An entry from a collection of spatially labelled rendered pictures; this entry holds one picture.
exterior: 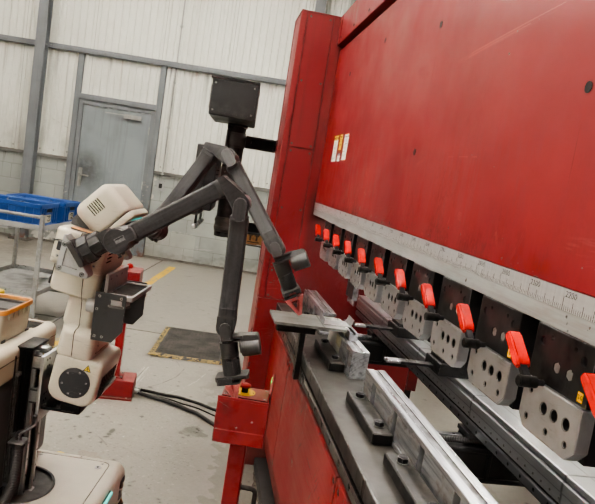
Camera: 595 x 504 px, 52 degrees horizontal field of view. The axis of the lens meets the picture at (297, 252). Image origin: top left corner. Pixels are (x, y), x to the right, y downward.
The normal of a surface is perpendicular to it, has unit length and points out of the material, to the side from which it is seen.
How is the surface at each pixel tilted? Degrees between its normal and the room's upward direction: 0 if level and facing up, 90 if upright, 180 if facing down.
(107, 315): 90
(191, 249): 90
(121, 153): 90
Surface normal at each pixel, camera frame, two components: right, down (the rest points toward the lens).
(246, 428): -0.03, 0.11
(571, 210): -0.98, -0.14
